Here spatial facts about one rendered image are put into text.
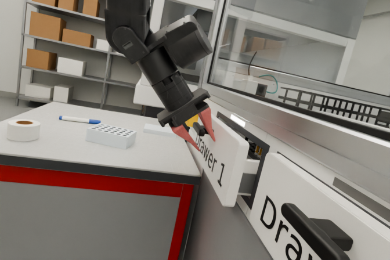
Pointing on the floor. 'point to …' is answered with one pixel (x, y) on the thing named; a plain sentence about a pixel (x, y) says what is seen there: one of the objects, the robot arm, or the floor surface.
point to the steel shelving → (69, 43)
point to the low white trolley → (93, 190)
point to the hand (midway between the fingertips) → (204, 141)
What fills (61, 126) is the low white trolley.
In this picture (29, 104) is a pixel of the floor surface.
